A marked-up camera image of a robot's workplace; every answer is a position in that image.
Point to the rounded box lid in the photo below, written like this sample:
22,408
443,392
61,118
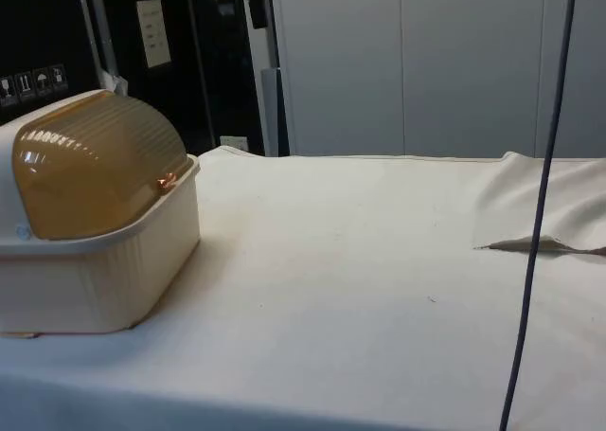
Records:
94,184

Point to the pale locker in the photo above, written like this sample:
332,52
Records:
426,66

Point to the cream box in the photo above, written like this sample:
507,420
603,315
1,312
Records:
99,284

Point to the black cabinet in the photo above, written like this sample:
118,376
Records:
57,33

